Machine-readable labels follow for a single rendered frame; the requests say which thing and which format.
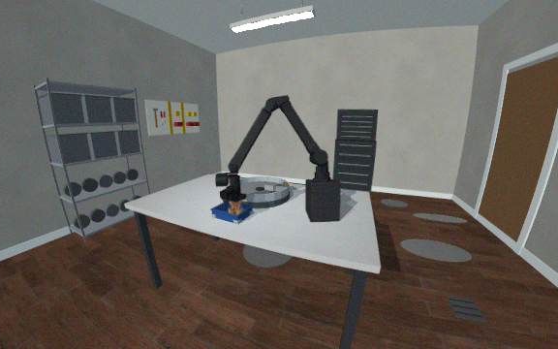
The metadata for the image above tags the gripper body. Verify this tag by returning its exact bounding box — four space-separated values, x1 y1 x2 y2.
231 190 247 202

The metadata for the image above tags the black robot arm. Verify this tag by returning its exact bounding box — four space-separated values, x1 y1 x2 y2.
215 95 330 203

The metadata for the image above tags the blue crate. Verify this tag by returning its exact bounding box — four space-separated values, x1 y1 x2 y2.
210 203 253 225

